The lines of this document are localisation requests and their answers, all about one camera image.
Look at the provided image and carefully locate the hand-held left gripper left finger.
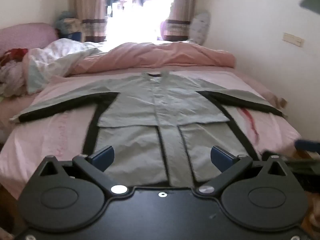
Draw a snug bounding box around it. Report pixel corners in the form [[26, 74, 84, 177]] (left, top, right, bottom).
[[37, 145, 130, 197]]

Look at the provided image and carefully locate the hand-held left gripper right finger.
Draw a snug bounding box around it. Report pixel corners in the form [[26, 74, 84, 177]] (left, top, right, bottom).
[[195, 145, 293, 195]]

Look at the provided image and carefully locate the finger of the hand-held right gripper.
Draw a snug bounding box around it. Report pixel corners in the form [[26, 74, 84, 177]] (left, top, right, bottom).
[[294, 139, 320, 153]]

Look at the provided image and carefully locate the grey jacket with black trim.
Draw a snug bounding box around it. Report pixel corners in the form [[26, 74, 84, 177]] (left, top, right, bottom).
[[10, 71, 284, 188]]

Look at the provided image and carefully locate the pile of colourful clothes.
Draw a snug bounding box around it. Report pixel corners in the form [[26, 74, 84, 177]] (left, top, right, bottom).
[[0, 48, 32, 98]]

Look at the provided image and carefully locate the bed with pink sheet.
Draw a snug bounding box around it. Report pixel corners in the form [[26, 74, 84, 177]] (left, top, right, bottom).
[[0, 65, 303, 200]]

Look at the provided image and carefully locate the white patterned quilt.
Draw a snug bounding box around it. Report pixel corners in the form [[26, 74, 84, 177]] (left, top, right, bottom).
[[24, 38, 103, 94]]

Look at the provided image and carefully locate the pink duvet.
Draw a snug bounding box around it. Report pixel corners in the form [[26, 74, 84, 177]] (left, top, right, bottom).
[[67, 41, 237, 77]]

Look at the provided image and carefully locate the blue box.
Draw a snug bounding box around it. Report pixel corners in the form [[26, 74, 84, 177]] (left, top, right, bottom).
[[65, 31, 84, 42]]

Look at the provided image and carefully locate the white electric fan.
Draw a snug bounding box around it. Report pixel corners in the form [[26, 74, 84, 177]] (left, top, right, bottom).
[[189, 10, 212, 46]]

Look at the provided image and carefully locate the pink pillow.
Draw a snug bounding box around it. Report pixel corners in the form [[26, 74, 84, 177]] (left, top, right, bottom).
[[0, 22, 59, 55]]

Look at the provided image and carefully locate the beige striped curtain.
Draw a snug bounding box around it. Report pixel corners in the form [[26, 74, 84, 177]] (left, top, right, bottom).
[[166, 0, 200, 42], [68, 0, 108, 42]]

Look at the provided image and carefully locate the beige wall socket plate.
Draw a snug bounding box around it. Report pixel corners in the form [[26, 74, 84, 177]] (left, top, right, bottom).
[[283, 32, 304, 47]]

